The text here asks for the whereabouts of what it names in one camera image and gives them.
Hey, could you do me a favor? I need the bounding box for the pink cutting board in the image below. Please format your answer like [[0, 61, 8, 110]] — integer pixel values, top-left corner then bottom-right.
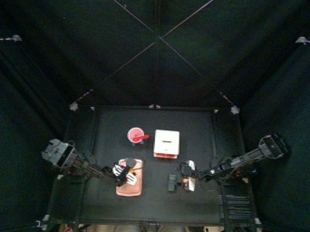
[[115, 158, 144, 198]]

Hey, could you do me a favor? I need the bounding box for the white box with red edge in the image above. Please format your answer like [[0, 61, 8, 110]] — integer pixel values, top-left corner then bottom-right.
[[152, 129, 181, 160]]

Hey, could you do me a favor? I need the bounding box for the red toy spoon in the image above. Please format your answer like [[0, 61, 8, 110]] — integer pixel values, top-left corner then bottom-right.
[[131, 133, 151, 144]]

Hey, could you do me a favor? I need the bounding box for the pink toy cup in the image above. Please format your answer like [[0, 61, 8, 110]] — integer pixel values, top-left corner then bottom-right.
[[125, 127, 147, 145]]

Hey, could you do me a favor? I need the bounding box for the black base plate with text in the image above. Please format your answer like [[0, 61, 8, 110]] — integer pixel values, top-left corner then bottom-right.
[[220, 184, 259, 227]]

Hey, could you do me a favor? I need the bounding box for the plain black base plate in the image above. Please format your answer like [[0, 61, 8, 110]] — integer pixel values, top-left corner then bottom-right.
[[45, 178, 84, 225]]

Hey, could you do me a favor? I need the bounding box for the thin white cord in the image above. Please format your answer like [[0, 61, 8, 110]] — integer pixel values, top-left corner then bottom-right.
[[111, 0, 239, 111], [72, 0, 215, 106]]

